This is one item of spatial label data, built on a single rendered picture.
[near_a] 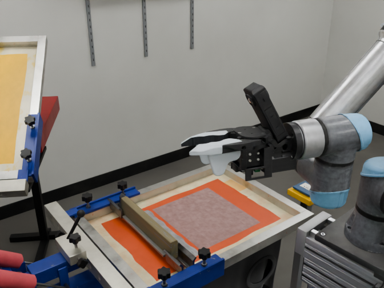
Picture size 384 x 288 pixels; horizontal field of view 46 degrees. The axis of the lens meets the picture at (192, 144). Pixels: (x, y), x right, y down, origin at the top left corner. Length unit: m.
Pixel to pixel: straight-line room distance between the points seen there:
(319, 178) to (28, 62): 1.67
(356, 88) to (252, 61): 3.66
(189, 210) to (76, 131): 1.99
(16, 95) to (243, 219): 1.14
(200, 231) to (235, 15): 2.92
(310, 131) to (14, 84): 1.62
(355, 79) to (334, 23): 4.44
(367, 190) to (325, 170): 0.33
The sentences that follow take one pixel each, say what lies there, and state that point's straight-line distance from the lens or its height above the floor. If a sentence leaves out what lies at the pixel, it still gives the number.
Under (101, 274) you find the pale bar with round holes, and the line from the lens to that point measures 1.49.
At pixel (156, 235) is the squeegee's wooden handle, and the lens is 1.63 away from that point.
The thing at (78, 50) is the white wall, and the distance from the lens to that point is 3.56.
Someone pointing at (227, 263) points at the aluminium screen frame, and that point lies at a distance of 1.62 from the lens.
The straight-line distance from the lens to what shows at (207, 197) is 1.99.
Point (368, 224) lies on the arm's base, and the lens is 1.26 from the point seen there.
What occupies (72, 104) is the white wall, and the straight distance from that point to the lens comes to 3.64.
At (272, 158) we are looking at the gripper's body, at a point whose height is 1.64.
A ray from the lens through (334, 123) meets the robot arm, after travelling 0.88.
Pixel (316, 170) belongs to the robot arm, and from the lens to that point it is 0.93.
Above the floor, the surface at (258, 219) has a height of 0.95.
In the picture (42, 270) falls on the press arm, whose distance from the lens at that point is 1.55.
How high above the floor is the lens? 2.01
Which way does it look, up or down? 25 degrees down
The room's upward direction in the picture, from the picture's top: straight up
